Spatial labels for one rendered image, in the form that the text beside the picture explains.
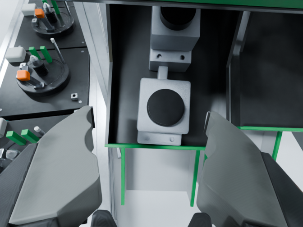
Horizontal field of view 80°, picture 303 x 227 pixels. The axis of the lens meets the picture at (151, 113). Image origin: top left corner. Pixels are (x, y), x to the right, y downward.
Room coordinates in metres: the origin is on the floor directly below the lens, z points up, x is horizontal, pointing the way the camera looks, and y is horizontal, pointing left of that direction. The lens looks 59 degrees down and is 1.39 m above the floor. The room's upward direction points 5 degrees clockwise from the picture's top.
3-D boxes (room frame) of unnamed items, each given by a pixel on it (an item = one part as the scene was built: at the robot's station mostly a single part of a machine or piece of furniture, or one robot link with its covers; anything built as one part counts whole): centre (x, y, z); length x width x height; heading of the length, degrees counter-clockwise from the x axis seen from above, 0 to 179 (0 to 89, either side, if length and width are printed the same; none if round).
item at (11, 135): (0.13, 0.28, 1.01); 0.01 x 0.01 x 0.05; 13
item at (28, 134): (0.14, 0.25, 1.01); 0.01 x 0.01 x 0.05; 13
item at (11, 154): (0.09, 0.26, 1.04); 0.02 x 0.02 x 0.03
